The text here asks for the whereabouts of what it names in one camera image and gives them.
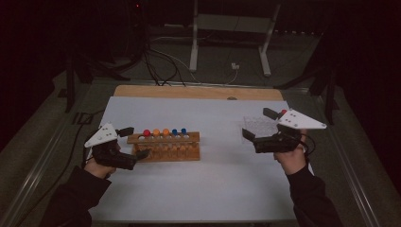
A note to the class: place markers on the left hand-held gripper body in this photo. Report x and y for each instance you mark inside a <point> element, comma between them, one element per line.
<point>102,135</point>

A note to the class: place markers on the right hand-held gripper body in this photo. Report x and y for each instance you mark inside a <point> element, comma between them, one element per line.
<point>299,120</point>

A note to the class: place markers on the red cap test tube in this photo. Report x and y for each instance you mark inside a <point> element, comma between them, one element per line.
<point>146,132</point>
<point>284,111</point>

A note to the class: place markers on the clear plastic test tube rack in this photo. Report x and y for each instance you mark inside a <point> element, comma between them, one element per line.
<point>261,126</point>

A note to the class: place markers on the wooden test tube rack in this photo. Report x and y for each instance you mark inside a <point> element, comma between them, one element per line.
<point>176,154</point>

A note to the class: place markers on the blue cap test tube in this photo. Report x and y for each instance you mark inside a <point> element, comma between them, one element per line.
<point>174,131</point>
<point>183,130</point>

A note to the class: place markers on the person's left hand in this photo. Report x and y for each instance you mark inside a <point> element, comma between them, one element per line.
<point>99,171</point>

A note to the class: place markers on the person's right hand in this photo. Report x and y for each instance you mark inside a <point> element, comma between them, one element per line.
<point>294,160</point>

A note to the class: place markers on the black tripod stand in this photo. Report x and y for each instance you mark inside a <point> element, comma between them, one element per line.
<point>329,101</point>

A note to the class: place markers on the white plug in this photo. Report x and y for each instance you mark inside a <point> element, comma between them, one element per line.
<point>235,66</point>

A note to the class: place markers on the white table mat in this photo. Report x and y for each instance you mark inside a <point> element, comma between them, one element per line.
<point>205,189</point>

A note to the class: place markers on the white metal stand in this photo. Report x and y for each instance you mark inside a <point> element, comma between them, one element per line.
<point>194,47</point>

